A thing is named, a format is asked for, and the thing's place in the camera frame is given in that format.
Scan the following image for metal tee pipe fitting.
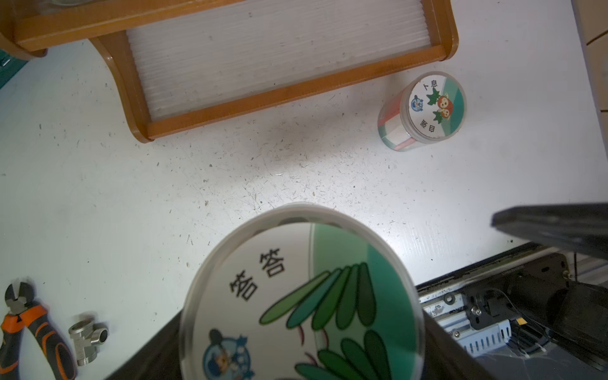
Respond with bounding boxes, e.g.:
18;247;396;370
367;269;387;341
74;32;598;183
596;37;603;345
68;318;109;367

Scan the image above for green lid seed jar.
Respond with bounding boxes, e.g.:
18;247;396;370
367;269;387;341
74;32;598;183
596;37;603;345
179;204;424;379

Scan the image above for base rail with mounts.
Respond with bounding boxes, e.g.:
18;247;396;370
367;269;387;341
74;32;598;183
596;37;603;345
416;243;607;371

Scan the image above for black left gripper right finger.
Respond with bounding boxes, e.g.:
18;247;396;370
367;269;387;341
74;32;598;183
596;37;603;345
422;313;494;380

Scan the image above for wooden three-tier shelf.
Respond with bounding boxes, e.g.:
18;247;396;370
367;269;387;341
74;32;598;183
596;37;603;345
1;1;459;143

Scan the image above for green plastic tool case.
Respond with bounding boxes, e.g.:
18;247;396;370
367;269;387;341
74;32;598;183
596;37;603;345
0;50;27;88

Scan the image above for orange black pliers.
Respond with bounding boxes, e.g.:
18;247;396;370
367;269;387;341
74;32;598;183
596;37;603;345
0;279;78;380

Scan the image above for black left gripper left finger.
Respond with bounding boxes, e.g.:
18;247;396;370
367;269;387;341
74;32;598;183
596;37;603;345
108;313;182;380

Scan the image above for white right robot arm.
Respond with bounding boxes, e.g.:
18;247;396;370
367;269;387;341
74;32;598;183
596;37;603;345
463;204;607;372

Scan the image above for lidded seed jar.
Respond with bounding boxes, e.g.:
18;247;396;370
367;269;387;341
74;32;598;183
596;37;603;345
378;71;467;152

